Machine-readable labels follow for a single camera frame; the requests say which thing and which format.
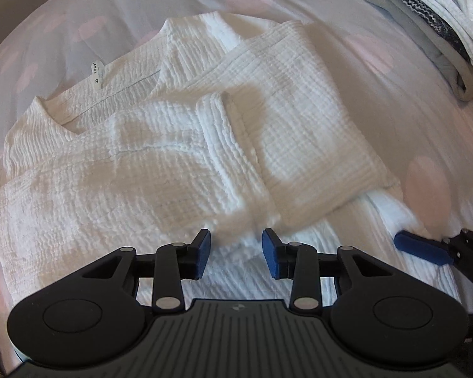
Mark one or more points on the white crinkle shirt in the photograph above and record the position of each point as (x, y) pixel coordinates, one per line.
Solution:
(181, 145)

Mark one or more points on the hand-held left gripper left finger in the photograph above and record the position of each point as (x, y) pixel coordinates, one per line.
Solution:
(203, 252)

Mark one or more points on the dark patterned folded garment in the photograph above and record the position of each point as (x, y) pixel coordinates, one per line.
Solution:
(425, 12)

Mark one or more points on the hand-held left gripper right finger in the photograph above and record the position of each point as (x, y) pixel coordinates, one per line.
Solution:
(270, 254)

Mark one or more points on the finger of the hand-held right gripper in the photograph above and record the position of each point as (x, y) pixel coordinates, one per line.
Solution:
(418, 246)

